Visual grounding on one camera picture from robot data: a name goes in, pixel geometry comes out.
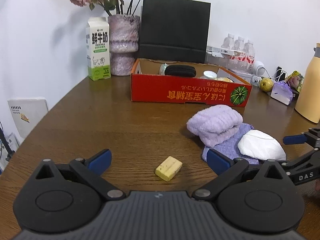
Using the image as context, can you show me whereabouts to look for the purple fluffy towel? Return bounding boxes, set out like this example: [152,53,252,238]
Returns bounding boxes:
[187,105,243,148]

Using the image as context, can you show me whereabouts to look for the water bottle right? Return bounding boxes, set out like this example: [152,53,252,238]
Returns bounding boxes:
[244,40,255,73]

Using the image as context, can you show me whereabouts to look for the water bottle middle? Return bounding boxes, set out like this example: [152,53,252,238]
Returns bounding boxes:
[232,36,246,70]

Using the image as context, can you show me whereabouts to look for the white flat carton box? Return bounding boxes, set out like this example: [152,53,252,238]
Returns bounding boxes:
[206,46,242,57]

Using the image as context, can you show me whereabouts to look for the white green milk carton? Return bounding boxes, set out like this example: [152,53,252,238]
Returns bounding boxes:
[86,17,111,81]

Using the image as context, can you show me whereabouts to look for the yellow sponge block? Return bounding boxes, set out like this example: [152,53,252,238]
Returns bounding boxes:
[155,156,183,181]

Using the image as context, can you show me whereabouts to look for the black light stand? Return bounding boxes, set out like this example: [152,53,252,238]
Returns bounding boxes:
[0,124,15,161]

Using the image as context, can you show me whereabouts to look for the yellow thermos jug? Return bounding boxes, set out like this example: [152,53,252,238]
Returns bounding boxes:
[295,43,320,124]

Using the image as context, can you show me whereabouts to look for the yellow white plush toy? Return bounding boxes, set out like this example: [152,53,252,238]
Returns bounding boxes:
[215,77,233,83]

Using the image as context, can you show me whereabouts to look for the purple knitted cloth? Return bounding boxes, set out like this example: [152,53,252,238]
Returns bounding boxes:
[213,123,259,165]

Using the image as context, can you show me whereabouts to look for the pink textured vase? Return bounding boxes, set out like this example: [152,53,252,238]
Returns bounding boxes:
[108,14,140,76]

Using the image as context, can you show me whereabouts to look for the white small camera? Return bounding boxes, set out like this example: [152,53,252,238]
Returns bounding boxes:
[251,61,265,86]

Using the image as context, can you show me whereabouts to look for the green yellow apple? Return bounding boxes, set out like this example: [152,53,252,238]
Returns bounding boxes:
[259,77,274,93]

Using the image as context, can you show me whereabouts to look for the dark blue pouch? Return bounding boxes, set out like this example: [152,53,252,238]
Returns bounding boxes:
[164,64,197,77]

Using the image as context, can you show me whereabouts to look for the red cardboard box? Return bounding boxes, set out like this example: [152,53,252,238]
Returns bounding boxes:
[131,59,252,107]

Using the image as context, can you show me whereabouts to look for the white cloth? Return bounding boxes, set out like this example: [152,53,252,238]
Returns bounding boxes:
[238,129,286,161]

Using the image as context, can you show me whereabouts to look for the small purple gift bag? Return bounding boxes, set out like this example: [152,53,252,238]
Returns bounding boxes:
[270,81,293,106]

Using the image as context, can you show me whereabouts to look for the white booklet by wall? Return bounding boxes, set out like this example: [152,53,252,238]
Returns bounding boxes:
[8,98,48,139]

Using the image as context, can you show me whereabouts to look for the black paper bag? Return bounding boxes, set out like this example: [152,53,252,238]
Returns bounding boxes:
[138,0,211,63]

